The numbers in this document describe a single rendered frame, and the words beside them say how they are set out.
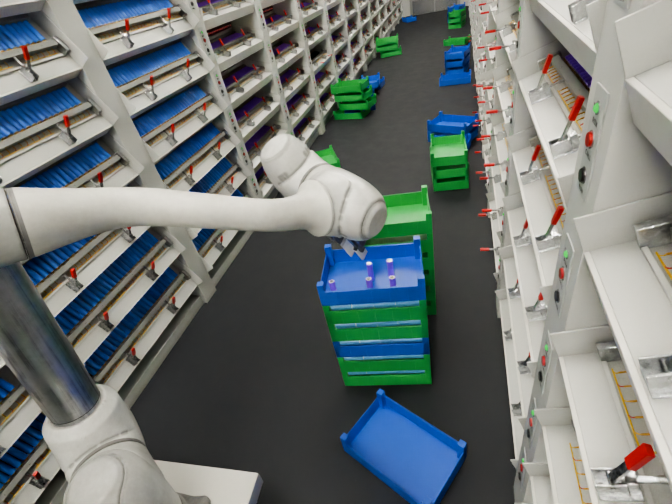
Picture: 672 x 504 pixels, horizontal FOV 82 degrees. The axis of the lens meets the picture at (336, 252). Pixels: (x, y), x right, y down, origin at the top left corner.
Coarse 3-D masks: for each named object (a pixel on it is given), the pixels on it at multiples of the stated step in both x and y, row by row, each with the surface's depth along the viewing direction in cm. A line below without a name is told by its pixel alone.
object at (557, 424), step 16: (544, 416) 66; (560, 416) 65; (544, 432) 67; (560, 432) 66; (560, 448) 64; (576, 448) 63; (560, 464) 62; (576, 464) 61; (560, 480) 61; (576, 480) 60; (560, 496) 59; (576, 496) 58
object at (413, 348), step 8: (336, 344) 124; (368, 344) 130; (376, 344) 123; (384, 344) 122; (392, 344) 122; (400, 344) 121; (408, 344) 121; (416, 344) 120; (424, 344) 120; (336, 352) 127; (344, 352) 126; (352, 352) 126; (360, 352) 126; (368, 352) 125; (376, 352) 125; (384, 352) 124; (392, 352) 124; (400, 352) 124; (408, 352) 123; (416, 352) 123; (424, 352) 122
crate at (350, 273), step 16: (416, 240) 119; (336, 256) 128; (352, 256) 127; (368, 256) 126; (384, 256) 126; (400, 256) 125; (416, 256) 122; (336, 272) 125; (352, 272) 124; (384, 272) 121; (400, 272) 119; (416, 272) 118; (320, 288) 110; (352, 288) 118; (368, 288) 109; (384, 288) 108; (400, 288) 107; (416, 288) 106; (336, 304) 113
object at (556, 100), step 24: (552, 48) 92; (528, 72) 96; (552, 72) 88; (576, 72) 81; (528, 96) 88; (552, 96) 81; (576, 96) 71; (552, 120) 73; (576, 120) 67; (552, 144) 64; (576, 144) 62; (552, 168) 62
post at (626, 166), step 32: (608, 0) 38; (640, 0) 31; (608, 32) 38; (608, 64) 38; (608, 128) 38; (576, 160) 48; (608, 160) 39; (640, 160) 38; (576, 192) 48; (608, 192) 41; (640, 192) 40; (576, 256) 48; (576, 288) 49; (576, 320) 52; (544, 448) 73
